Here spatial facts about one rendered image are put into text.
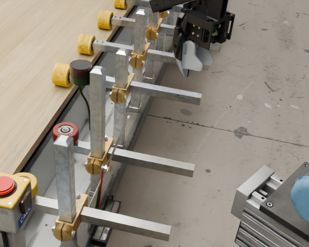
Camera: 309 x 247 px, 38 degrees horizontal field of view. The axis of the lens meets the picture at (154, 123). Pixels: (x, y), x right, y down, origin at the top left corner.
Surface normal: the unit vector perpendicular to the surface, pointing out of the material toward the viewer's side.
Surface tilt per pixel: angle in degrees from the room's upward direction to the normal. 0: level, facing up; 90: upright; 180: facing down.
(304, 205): 97
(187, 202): 0
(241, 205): 90
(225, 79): 0
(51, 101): 0
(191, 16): 90
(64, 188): 90
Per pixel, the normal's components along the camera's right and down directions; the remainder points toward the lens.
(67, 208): -0.22, 0.58
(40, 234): 0.08, -0.80
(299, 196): -0.63, 0.52
